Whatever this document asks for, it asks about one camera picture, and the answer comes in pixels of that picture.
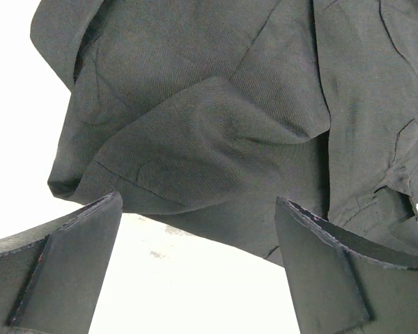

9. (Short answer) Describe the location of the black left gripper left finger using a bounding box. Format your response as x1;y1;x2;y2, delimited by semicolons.
0;192;123;333

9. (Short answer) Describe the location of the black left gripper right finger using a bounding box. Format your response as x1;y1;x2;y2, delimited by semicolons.
275;198;418;334

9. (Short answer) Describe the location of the black long sleeve shirt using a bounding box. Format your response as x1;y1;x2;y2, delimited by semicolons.
30;1;418;263

